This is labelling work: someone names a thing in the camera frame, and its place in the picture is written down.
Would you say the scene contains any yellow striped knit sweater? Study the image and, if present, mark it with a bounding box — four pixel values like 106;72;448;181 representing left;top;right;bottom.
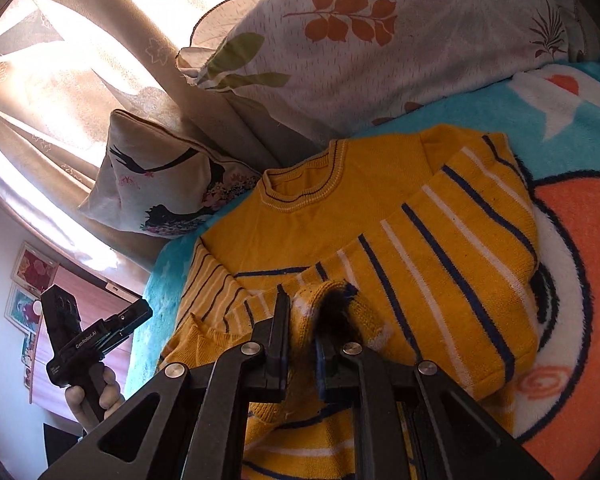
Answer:
161;125;539;479

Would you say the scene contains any left hand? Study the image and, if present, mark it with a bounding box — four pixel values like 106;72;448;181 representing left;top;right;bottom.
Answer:
65;365;124;434

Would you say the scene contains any pink wooden cabinet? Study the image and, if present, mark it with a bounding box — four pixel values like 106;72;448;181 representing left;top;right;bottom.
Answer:
31;268;152;425

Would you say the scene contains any framed blue picture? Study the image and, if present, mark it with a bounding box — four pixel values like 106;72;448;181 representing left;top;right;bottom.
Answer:
4;283;41;333

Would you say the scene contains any framed red flower picture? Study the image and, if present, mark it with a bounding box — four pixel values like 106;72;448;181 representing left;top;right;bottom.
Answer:
12;242;58;296

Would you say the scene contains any bird print cushion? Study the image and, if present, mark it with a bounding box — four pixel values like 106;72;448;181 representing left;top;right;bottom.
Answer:
79;110;260;238

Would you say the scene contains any beige curtain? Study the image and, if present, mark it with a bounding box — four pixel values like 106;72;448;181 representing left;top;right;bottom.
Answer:
0;0;315;289

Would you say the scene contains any turquoise cartoon fleece blanket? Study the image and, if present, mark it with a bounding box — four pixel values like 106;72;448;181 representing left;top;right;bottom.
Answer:
124;56;600;480

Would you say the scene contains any floral white bed pillow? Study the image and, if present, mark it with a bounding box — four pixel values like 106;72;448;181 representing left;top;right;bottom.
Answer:
176;0;600;142

